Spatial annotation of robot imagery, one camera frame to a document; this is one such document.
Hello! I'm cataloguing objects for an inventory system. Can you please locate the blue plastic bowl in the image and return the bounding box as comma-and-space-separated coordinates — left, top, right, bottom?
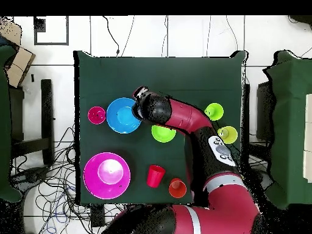
106, 97, 143, 134

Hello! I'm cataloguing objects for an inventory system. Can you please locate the small green plastic bowl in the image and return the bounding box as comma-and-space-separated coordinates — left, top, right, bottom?
151, 124, 177, 144

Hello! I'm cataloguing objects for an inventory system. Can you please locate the red plastic cup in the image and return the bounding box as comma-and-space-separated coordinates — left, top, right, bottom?
146, 165, 166, 188

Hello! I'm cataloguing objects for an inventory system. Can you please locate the white boxes stack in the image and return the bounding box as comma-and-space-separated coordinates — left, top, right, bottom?
302, 93, 312, 183

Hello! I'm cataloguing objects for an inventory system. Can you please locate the dark green tablecloth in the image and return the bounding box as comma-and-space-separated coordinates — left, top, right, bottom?
73, 50, 249, 205

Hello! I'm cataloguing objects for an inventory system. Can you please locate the magenta plastic cup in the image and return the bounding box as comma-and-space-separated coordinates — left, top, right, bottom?
87, 106, 107, 126

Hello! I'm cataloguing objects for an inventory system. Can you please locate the light green plastic cup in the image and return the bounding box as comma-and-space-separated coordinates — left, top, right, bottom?
204, 102, 224, 122

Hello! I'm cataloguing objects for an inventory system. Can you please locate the large pink plastic bowl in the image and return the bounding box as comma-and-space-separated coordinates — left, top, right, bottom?
83, 152, 132, 200

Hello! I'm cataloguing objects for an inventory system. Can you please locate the yellow plastic cup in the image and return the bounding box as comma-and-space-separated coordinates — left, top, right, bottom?
217, 126, 238, 145

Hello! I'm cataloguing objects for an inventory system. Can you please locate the red-orange plastic cup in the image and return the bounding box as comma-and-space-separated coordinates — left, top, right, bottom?
168, 177, 188, 199

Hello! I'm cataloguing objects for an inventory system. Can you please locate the black box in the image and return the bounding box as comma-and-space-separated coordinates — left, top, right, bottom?
255, 81, 275, 142

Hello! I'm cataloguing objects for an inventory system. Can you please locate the brown cardboard box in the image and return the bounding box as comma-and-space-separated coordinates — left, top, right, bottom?
0, 16, 37, 88

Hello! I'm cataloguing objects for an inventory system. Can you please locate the grey base with black knob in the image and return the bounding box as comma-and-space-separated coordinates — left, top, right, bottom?
9, 165, 51, 193

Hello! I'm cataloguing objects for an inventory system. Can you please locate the green cloth covered table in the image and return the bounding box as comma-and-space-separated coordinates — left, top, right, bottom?
262, 50, 312, 210
0, 44, 23, 203

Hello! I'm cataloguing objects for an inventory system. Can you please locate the black floor cable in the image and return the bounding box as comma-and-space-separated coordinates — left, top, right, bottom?
102, 15, 121, 57

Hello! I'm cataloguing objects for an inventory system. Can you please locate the black stand frame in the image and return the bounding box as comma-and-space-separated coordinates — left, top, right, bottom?
9, 79, 55, 166

